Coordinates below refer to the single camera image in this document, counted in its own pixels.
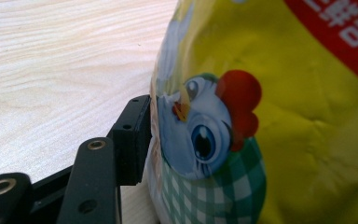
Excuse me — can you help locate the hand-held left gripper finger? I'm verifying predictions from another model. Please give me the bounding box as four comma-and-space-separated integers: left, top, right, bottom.
57, 94, 153, 224

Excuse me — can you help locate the yellow seasoning pouch green spout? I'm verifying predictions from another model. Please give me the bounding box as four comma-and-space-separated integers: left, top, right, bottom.
145, 0, 358, 224

